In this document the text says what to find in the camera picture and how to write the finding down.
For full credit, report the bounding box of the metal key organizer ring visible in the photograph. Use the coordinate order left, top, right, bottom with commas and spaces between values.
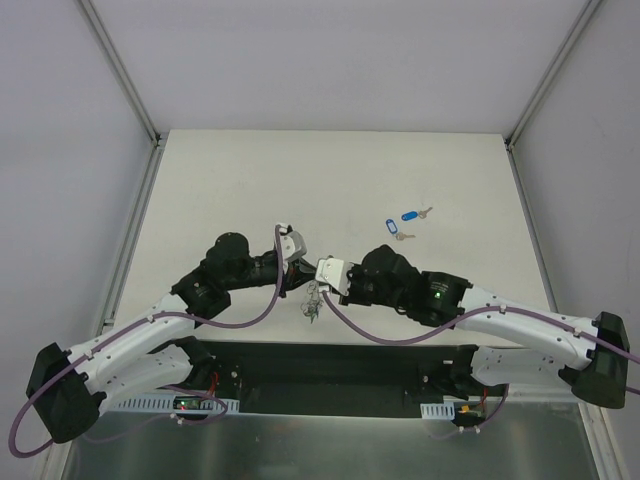
298, 279, 326, 325

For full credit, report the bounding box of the blue windowed tag key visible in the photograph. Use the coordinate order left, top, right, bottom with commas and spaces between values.
385, 218, 415, 241

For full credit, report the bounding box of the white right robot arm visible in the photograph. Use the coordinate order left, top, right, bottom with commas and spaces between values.
321, 245, 630, 409

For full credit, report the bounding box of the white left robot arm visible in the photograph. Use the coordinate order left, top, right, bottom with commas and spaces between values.
26, 224, 315, 444

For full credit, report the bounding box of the solid blue tag key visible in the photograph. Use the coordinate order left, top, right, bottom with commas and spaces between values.
400, 207, 433, 222

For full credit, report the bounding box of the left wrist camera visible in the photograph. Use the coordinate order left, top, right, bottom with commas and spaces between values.
275, 223, 307, 264

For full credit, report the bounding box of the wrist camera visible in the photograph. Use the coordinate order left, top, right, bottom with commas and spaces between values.
275, 223, 307, 264
314, 257, 354, 296

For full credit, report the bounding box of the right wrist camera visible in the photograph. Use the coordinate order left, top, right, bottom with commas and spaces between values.
314, 257, 354, 296

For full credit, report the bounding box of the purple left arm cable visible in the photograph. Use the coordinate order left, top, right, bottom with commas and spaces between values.
9, 223, 289, 459

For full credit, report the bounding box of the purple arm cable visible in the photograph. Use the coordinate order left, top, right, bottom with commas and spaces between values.
9, 223, 289, 459
322, 289, 640, 440

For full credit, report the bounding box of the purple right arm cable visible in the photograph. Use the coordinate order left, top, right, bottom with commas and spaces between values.
322, 289, 640, 440

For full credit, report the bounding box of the left aluminium table rail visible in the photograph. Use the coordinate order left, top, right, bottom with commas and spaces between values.
34, 133, 168, 479

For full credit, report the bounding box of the right white cable duct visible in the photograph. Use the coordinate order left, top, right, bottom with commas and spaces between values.
420, 401, 456, 421

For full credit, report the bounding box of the white cable duct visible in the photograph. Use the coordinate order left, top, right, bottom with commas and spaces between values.
420, 401, 456, 421
110, 393, 240, 416

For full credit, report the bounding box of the left white cable duct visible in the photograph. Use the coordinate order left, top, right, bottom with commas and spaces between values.
110, 393, 240, 416

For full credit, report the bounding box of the left aluminium frame post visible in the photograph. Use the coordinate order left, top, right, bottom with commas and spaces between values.
74, 0, 162, 146

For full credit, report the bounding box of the aluminium frame post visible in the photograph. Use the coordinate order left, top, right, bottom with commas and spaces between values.
505, 0, 606, 153
74, 0, 162, 146

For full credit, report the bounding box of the right aluminium frame post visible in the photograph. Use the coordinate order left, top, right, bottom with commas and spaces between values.
505, 0, 606, 153

